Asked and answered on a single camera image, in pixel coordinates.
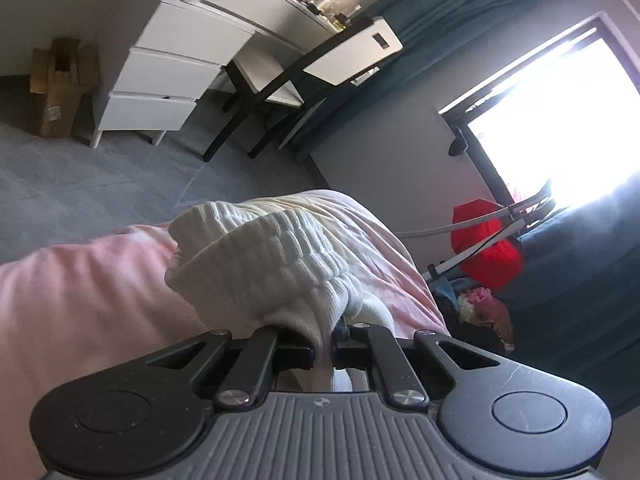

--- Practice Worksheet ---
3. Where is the black and white chair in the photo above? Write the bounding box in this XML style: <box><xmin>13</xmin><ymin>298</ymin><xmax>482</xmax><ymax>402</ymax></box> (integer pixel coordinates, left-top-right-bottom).
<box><xmin>202</xmin><ymin>16</ymin><xmax>404</xmax><ymax>162</ymax></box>

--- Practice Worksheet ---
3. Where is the thin black and white pole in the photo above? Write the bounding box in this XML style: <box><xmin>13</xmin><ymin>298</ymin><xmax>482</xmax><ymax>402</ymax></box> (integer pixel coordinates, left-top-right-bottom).
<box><xmin>423</xmin><ymin>220</ymin><xmax>531</xmax><ymax>278</ymax></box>

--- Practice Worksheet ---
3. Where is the bright window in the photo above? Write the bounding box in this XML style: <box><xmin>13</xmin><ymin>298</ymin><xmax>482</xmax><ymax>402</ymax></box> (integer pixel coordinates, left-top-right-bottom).
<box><xmin>438</xmin><ymin>15</ymin><xmax>640</xmax><ymax>223</ymax></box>

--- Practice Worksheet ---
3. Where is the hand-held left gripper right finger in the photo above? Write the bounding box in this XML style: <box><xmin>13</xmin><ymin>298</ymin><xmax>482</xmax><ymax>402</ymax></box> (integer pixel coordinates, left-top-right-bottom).
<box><xmin>331</xmin><ymin>321</ymin><xmax>503</xmax><ymax>407</ymax></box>

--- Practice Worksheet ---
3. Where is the red bag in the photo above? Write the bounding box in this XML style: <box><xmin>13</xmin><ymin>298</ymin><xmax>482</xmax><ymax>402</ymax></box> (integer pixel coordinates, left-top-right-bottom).
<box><xmin>452</xmin><ymin>199</ymin><xmax>526</xmax><ymax>294</ymax></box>

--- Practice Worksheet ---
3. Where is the white zip-up garment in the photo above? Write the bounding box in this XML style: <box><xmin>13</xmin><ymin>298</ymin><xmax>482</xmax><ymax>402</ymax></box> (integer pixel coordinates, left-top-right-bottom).
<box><xmin>165</xmin><ymin>189</ymin><xmax>397</xmax><ymax>394</ymax></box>

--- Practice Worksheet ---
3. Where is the bed with pink sheet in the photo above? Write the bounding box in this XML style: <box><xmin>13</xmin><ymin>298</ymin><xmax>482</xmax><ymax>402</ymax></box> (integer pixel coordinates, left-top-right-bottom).
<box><xmin>0</xmin><ymin>189</ymin><xmax>452</xmax><ymax>480</ymax></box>

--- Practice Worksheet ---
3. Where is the brown cardboard box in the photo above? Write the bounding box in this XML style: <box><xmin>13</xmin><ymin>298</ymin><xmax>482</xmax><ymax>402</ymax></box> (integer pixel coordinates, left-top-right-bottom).
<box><xmin>29</xmin><ymin>37</ymin><xmax>102</xmax><ymax>139</ymax></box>

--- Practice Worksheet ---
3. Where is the white desk with drawers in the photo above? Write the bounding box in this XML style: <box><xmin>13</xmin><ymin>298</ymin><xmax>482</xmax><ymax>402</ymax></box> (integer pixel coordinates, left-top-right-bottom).
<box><xmin>90</xmin><ymin>0</ymin><xmax>353</xmax><ymax>149</ymax></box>

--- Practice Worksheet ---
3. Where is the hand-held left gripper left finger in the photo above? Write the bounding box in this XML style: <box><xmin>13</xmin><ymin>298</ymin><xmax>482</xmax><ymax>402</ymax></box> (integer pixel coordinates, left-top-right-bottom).
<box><xmin>146</xmin><ymin>325</ymin><xmax>318</xmax><ymax>409</ymax></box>

